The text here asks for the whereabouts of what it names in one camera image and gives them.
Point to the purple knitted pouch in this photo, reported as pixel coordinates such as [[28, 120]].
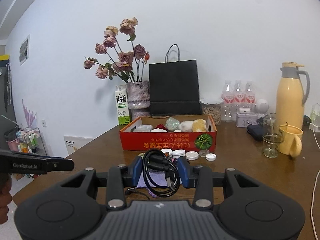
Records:
[[160, 184]]

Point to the small clear plastic cup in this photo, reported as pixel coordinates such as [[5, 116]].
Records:
[[203, 153]]

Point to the dark blue pouch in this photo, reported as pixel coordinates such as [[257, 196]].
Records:
[[256, 132]]

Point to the red fabric rose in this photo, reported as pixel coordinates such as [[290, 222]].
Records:
[[161, 126]]

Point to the clear glass cup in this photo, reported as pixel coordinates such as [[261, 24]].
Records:
[[273, 135]]

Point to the purple marbled ceramic vase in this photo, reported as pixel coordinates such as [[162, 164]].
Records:
[[138, 96]]

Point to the green white milk carton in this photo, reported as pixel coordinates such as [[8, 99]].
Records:
[[122, 106]]

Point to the white bottle cap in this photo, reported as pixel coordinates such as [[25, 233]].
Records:
[[210, 157]]

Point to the white and yellow plush toy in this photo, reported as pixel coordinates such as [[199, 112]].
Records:
[[198, 125]]

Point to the yellow thermos jug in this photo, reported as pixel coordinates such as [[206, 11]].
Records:
[[292, 94]]

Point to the water bottle pack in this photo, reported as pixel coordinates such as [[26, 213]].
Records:
[[233, 97]]

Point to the small white round robot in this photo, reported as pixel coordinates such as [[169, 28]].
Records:
[[261, 108]]

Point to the white earbuds case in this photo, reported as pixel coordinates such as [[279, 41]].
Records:
[[244, 110]]

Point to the white jar lid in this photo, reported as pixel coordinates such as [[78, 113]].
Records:
[[191, 155], [167, 151], [178, 153]]

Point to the white power strip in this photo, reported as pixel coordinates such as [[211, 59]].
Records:
[[314, 128]]

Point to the dried pink rose bouquet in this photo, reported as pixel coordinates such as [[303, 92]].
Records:
[[128, 65]]

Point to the wire storage rack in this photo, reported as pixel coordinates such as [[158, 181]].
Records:
[[26, 141]]

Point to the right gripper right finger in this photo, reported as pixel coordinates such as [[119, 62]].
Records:
[[198, 178]]

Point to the orange cardboard box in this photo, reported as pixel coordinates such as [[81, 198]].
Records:
[[132, 140]]

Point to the yellow plastic mug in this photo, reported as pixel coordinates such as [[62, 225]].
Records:
[[292, 140]]

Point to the black paper shopping bag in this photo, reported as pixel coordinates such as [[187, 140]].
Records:
[[174, 88]]

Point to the clear container with pellets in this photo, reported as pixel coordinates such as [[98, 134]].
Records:
[[212, 107]]

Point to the left human hand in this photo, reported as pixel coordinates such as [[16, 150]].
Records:
[[5, 197]]

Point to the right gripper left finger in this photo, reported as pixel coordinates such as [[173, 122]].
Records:
[[118, 179]]

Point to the white cardboard box on floor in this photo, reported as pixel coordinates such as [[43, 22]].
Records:
[[75, 143]]

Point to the crumpled iridescent plastic wrap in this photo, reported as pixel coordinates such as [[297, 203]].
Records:
[[172, 124]]

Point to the white plastic bag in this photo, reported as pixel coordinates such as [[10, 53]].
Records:
[[159, 130]]

